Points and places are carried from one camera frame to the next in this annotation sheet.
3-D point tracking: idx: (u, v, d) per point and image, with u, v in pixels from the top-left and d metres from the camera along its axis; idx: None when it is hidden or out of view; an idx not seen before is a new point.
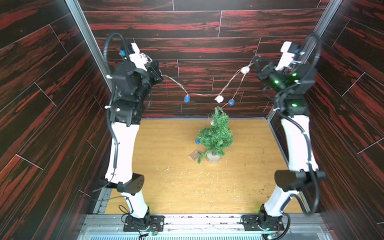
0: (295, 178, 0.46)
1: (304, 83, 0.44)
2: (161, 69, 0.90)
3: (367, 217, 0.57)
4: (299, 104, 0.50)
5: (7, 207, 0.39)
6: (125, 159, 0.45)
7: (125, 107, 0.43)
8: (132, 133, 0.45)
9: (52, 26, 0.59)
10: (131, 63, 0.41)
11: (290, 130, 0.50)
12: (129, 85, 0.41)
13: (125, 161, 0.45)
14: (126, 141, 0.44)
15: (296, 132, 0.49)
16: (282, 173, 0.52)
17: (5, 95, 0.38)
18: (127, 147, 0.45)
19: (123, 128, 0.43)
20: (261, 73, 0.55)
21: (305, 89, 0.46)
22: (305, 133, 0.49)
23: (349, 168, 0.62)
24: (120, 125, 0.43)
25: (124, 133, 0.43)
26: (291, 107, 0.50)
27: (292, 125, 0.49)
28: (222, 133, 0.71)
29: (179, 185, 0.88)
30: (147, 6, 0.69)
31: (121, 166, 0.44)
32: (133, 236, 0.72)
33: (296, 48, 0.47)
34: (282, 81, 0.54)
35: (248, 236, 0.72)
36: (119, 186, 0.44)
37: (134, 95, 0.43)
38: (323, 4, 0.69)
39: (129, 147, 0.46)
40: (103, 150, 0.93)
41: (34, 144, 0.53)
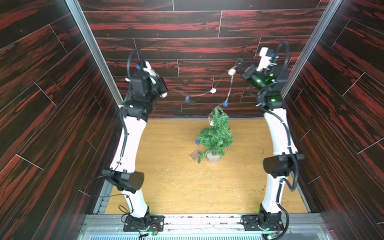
0: (279, 161, 0.52)
1: (279, 82, 0.52)
2: (161, 69, 0.90)
3: (367, 216, 0.57)
4: (277, 99, 0.59)
5: (7, 207, 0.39)
6: (130, 153, 0.48)
7: (137, 106, 0.51)
8: (140, 126, 0.50)
9: (52, 26, 0.59)
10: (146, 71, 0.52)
11: (271, 121, 0.58)
12: (143, 88, 0.51)
13: (132, 151, 0.49)
14: (134, 133, 0.49)
15: (276, 122, 0.56)
16: (268, 159, 0.58)
17: (5, 95, 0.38)
18: (135, 139, 0.49)
19: (133, 121, 0.50)
20: (245, 73, 0.62)
21: (281, 87, 0.55)
22: (283, 123, 0.56)
23: (349, 168, 0.62)
24: (131, 120, 0.50)
25: (134, 125, 0.49)
26: (271, 102, 0.58)
27: (272, 117, 0.57)
28: (222, 133, 0.71)
29: (179, 185, 0.88)
30: (147, 6, 0.69)
31: (127, 157, 0.47)
32: (133, 236, 0.72)
33: (272, 52, 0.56)
34: (263, 80, 0.62)
35: (248, 236, 0.72)
36: (123, 176, 0.45)
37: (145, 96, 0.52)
38: (323, 4, 0.69)
39: (136, 140, 0.50)
40: (103, 150, 0.93)
41: (34, 144, 0.53)
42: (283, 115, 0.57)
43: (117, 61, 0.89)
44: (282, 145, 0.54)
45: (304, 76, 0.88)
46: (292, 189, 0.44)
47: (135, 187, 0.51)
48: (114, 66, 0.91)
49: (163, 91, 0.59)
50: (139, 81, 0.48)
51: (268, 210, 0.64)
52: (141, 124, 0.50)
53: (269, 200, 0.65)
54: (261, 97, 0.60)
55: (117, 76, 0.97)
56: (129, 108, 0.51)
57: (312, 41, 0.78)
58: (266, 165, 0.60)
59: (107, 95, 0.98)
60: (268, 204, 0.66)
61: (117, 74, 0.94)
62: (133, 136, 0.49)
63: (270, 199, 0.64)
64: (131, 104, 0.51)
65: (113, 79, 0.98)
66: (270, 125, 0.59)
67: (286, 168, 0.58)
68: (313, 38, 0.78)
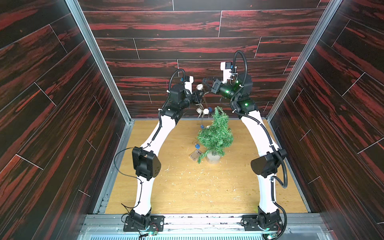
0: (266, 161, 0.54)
1: (246, 87, 0.57)
2: (161, 69, 0.90)
3: (367, 216, 0.57)
4: (249, 103, 0.62)
5: (7, 207, 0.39)
6: (158, 139, 0.58)
7: (172, 111, 0.65)
8: (170, 124, 0.64)
9: (52, 26, 0.59)
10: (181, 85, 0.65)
11: (248, 123, 0.61)
12: (179, 98, 0.66)
13: (161, 138, 0.60)
14: (166, 128, 0.62)
15: (253, 124, 0.59)
16: (255, 162, 0.60)
17: (5, 95, 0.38)
18: (165, 132, 0.62)
19: (167, 119, 0.63)
20: (213, 89, 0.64)
21: (248, 91, 0.59)
22: (261, 123, 0.59)
23: (349, 168, 0.62)
24: (166, 118, 0.63)
25: (168, 121, 0.62)
26: (245, 106, 0.61)
27: (249, 120, 0.60)
28: (222, 133, 0.71)
29: (179, 185, 0.88)
30: (147, 6, 0.69)
31: (156, 142, 0.58)
32: (133, 236, 0.72)
33: (230, 65, 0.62)
34: (231, 90, 0.65)
35: (248, 236, 0.72)
36: (148, 158, 0.53)
37: (179, 104, 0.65)
38: (323, 4, 0.69)
39: (166, 133, 0.63)
40: (103, 150, 0.93)
41: (34, 143, 0.53)
42: (258, 117, 0.60)
43: (117, 61, 0.89)
44: (264, 145, 0.56)
45: (304, 76, 0.88)
46: (286, 186, 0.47)
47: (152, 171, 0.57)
48: (114, 66, 0.91)
49: (197, 103, 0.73)
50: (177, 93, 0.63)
51: (267, 211, 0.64)
52: (171, 124, 0.64)
53: (265, 200, 0.65)
54: (233, 104, 0.65)
55: (118, 76, 0.97)
56: (165, 112, 0.65)
57: (312, 41, 0.78)
58: (255, 168, 0.62)
59: (107, 95, 0.98)
60: (265, 205, 0.66)
61: (117, 74, 0.94)
62: (165, 129, 0.61)
63: (266, 198, 0.64)
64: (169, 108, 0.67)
65: (113, 79, 0.98)
66: (249, 129, 0.62)
67: (274, 165, 0.60)
68: (313, 38, 0.78)
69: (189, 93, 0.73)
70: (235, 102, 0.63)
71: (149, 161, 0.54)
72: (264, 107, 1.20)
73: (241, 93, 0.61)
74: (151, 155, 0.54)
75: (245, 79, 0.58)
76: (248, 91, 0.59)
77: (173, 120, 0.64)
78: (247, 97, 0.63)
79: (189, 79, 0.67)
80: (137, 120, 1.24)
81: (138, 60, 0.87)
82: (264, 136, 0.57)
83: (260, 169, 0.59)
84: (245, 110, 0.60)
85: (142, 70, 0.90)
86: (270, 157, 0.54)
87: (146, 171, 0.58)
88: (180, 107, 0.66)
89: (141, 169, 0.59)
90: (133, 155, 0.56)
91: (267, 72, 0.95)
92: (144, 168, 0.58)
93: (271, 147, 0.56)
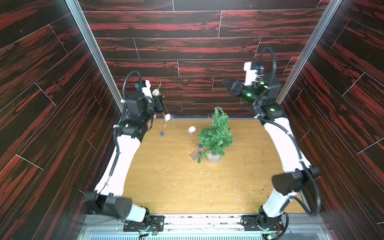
0: (293, 180, 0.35)
1: (272, 88, 0.50)
2: (161, 69, 0.90)
3: (367, 216, 0.57)
4: (276, 108, 0.53)
5: (7, 207, 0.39)
6: (119, 174, 0.44)
7: (131, 127, 0.50)
8: (133, 147, 0.49)
9: (52, 26, 0.59)
10: (140, 92, 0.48)
11: (270, 130, 0.53)
12: (138, 108, 0.51)
13: (124, 170, 0.46)
14: (127, 152, 0.47)
15: (278, 132, 0.51)
16: (276, 178, 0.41)
17: (5, 95, 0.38)
18: (127, 160, 0.47)
19: (127, 139, 0.48)
20: (233, 91, 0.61)
21: (275, 93, 0.50)
22: (289, 133, 0.50)
23: (349, 168, 0.62)
24: (125, 139, 0.48)
25: (128, 144, 0.47)
26: (270, 111, 0.52)
27: (273, 127, 0.52)
28: (222, 133, 0.71)
29: (179, 185, 0.88)
30: (147, 6, 0.69)
31: (115, 178, 0.43)
32: (133, 236, 0.72)
33: (256, 65, 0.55)
34: (253, 93, 0.58)
35: (249, 236, 0.72)
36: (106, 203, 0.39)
37: (141, 116, 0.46)
38: (323, 4, 0.69)
39: (129, 160, 0.48)
40: (103, 150, 0.93)
41: (34, 144, 0.53)
42: (286, 125, 0.51)
43: (117, 61, 0.89)
44: (291, 159, 0.47)
45: (304, 76, 0.88)
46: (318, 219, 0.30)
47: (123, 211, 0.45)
48: (114, 66, 0.91)
49: (161, 110, 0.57)
50: (134, 101, 0.48)
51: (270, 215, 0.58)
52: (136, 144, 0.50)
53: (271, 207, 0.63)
54: (256, 108, 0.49)
55: (117, 76, 0.97)
56: (123, 129, 0.50)
57: (312, 41, 0.78)
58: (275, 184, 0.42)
59: (107, 95, 0.98)
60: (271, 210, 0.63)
61: (117, 74, 0.94)
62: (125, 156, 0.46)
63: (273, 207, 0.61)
64: (127, 124, 0.51)
65: (113, 79, 0.98)
66: (273, 139, 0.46)
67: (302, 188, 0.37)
68: (313, 38, 0.78)
69: (151, 100, 0.60)
70: (258, 106, 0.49)
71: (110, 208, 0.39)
72: None
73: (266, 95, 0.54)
74: (110, 198, 0.40)
75: (273, 78, 0.51)
76: (275, 93, 0.50)
77: (136, 139, 0.49)
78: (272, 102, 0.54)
79: (145, 84, 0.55)
80: None
81: (138, 60, 0.87)
82: (291, 149, 0.48)
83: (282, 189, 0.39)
84: (271, 116, 0.52)
85: (142, 70, 0.90)
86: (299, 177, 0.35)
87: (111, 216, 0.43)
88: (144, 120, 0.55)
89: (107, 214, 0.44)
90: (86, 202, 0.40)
91: (267, 72, 0.95)
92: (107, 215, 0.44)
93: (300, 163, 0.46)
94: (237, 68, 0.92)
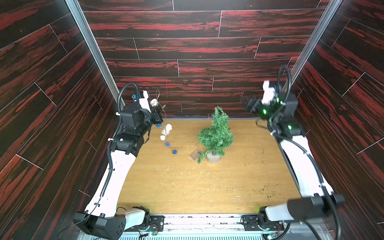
0: (312, 206, 0.40)
1: (289, 105, 0.49)
2: (161, 69, 0.90)
3: (367, 217, 0.57)
4: (293, 126, 0.51)
5: (7, 207, 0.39)
6: (111, 192, 0.42)
7: (126, 141, 0.48)
8: (128, 163, 0.47)
9: (52, 26, 0.59)
10: (137, 104, 0.50)
11: (290, 150, 0.49)
12: (133, 120, 0.48)
13: (115, 188, 0.43)
14: (121, 170, 0.44)
15: (297, 152, 0.47)
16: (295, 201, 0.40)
17: (5, 95, 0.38)
18: (119, 177, 0.44)
19: (122, 155, 0.46)
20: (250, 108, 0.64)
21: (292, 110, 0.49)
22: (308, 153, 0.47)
23: (349, 168, 0.62)
24: (119, 153, 0.46)
25: (122, 161, 0.45)
26: (287, 129, 0.51)
27: (291, 145, 0.48)
28: (222, 133, 0.71)
29: (179, 185, 0.88)
30: (147, 7, 0.69)
31: (107, 196, 0.41)
32: (133, 236, 0.72)
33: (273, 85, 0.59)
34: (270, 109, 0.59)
35: (248, 236, 0.72)
36: (98, 224, 0.37)
37: (136, 129, 0.49)
38: (323, 4, 0.69)
39: (121, 177, 0.45)
40: (103, 149, 0.93)
41: (34, 144, 0.53)
42: (305, 144, 0.48)
43: (117, 61, 0.89)
44: (311, 182, 0.43)
45: (304, 76, 0.88)
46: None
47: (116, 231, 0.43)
48: (114, 66, 0.91)
49: (158, 121, 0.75)
50: (130, 115, 0.46)
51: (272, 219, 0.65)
52: (130, 160, 0.47)
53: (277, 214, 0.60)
54: (272, 125, 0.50)
55: (118, 76, 0.97)
56: (119, 143, 0.48)
57: (312, 41, 0.78)
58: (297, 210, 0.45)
59: (107, 95, 0.98)
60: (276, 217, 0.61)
61: (117, 74, 0.94)
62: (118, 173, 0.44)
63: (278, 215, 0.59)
64: (122, 138, 0.49)
65: (113, 79, 0.98)
66: (292, 158, 0.49)
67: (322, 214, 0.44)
68: (313, 38, 0.78)
69: (148, 112, 0.58)
70: (274, 123, 0.54)
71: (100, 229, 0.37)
72: None
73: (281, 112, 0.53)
74: (101, 221, 0.37)
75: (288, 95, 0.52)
76: (291, 110, 0.50)
77: (131, 155, 0.47)
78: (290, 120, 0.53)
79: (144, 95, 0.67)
80: None
81: (138, 60, 0.87)
82: (311, 171, 0.44)
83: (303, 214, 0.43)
84: (288, 134, 0.50)
85: (142, 70, 0.90)
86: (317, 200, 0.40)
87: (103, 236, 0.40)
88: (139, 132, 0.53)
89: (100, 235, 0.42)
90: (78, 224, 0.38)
91: (267, 72, 0.95)
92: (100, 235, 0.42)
93: (321, 188, 0.42)
94: (237, 68, 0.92)
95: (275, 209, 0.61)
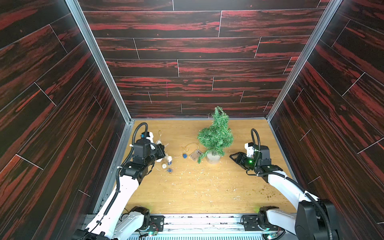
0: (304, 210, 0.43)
1: (264, 151, 0.67)
2: (161, 69, 0.90)
3: (367, 217, 0.57)
4: (272, 166, 0.66)
5: (7, 207, 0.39)
6: (113, 212, 0.44)
7: (133, 169, 0.55)
8: (132, 188, 0.52)
9: (52, 26, 0.59)
10: (147, 139, 0.62)
11: (275, 180, 0.59)
12: (143, 151, 0.58)
13: (117, 208, 0.46)
14: (125, 193, 0.49)
15: (280, 179, 0.57)
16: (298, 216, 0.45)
17: (5, 95, 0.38)
18: (122, 200, 0.48)
19: (128, 180, 0.52)
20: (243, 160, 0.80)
21: (268, 155, 0.68)
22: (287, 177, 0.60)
23: (349, 168, 0.62)
24: (126, 178, 0.52)
25: (127, 185, 0.51)
26: (267, 168, 0.65)
27: (274, 177, 0.59)
28: (222, 133, 0.71)
29: (179, 185, 0.88)
30: (147, 6, 0.69)
31: (110, 217, 0.43)
32: (134, 236, 0.72)
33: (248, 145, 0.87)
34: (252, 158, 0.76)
35: (248, 236, 0.72)
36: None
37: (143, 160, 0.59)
38: (323, 4, 0.69)
39: (125, 198, 0.49)
40: (103, 149, 0.93)
41: (34, 143, 0.53)
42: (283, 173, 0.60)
43: (117, 61, 0.89)
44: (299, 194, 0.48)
45: (304, 76, 0.88)
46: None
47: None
48: (114, 66, 0.91)
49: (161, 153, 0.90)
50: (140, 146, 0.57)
51: (272, 222, 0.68)
52: (134, 183, 0.52)
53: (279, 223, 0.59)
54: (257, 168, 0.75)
55: (118, 76, 0.97)
56: (126, 170, 0.55)
57: (312, 41, 0.78)
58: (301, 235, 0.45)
59: (107, 95, 0.98)
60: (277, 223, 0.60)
61: (117, 74, 0.94)
62: (123, 196, 0.48)
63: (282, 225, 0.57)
64: (130, 166, 0.56)
65: (113, 79, 0.98)
66: (279, 185, 0.57)
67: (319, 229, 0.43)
68: (313, 38, 0.78)
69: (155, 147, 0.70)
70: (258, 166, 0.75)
71: None
72: (264, 107, 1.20)
73: (261, 158, 0.69)
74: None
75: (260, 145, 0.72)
76: (267, 156, 0.68)
77: (135, 180, 0.53)
78: (270, 164, 0.69)
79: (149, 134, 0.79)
80: (137, 120, 1.24)
81: (138, 60, 0.87)
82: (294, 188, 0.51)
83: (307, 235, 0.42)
84: (268, 170, 0.63)
85: (142, 70, 0.90)
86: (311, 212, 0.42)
87: None
88: (144, 164, 0.60)
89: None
90: None
91: (267, 72, 0.95)
92: None
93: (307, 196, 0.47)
94: (237, 68, 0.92)
95: (277, 216, 0.60)
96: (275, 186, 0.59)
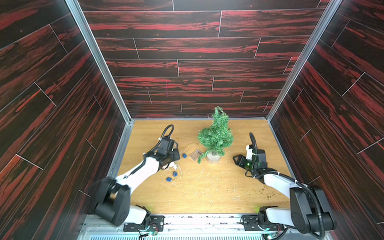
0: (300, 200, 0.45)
1: (260, 155, 0.71)
2: (161, 69, 0.90)
3: (367, 217, 0.57)
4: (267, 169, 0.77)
5: (7, 207, 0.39)
6: (137, 176, 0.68)
7: (157, 156, 0.65)
8: (154, 167, 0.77)
9: (52, 26, 0.59)
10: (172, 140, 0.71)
11: (269, 179, 0.63)
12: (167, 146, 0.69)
13: (140, 177, 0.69)
14: (149, 168, 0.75)
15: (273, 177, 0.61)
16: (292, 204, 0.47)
17: (5, 95, 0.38)
18: (144, 173, 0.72)
19: (152, 162, 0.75)
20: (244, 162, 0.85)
21: (263, 157, 0.71)
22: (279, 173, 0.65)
23: (349, 168, 0.62)
24: (151, 160, 0.61)
25: (153, 164, 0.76)
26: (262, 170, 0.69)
27: (268, 176, 0.64)
28: (222, 133, 0.71)
29: (179, 185, 0.88)
30: (147, 6, 0.69)
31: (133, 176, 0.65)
32: (133, 236, 0.72)
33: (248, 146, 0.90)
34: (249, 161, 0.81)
35: (249, 236, 0.72)
36: (120, 193, 0.44)
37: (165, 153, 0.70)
38: (323, 4, 0.69)
39: (147, 172, 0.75)
40: (103, 149, 0.93)
41: (34, 144, 0.53)
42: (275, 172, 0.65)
43: (117, 61, 0.89)
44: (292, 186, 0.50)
45: (304, 76, 0.88)
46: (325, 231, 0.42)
47: (117, 215, 0.43)
48: (114, 66, 0.91)
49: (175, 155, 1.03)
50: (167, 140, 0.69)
51: (272, 220, 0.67)
52: (156, 164, 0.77)
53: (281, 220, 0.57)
54: (253, 171, 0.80)
55: (118, 76, 0.97)
56: (151, 154, 0.65)
57: (312, 41, 0.78)
58: (296, 220, 0.46)
59: (107, 95, 0.98)
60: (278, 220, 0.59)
61: (117, 74, 0.94)
62: (147, 168, 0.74)
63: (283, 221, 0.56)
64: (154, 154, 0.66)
65: (113, 79, 0.98)
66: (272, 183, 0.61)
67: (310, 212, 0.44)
68: (313, 38, 0.78)
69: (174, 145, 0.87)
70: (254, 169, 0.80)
71: (119, 199, 0.44)
72: (264, 107, 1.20)
73: (257, 162, 0.74)
74: (122, 190, 0.44)
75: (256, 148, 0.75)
76: (263, 160, 0.72)
77: (156, 163, 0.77)
78: (265, 167, 0.73)
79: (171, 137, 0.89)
80: (137, 120, 1.24)
81: (138, 60, 0.87)
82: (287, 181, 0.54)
83: (301, 218, 0.44)
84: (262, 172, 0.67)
85: (142, 70, 0.90)
86: (302, 196, 0.46)
87: (108, 215, 0.44)
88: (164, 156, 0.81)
89: (101, 215, 0.45)
90: (102, 189, 0.45)
91: (267, 72, 0.95)
92: (107, 210, 0.44)
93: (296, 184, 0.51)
94: (237, 68, 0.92)
95: (276, 211, 0.60)
96: (270, 184, 0.63)
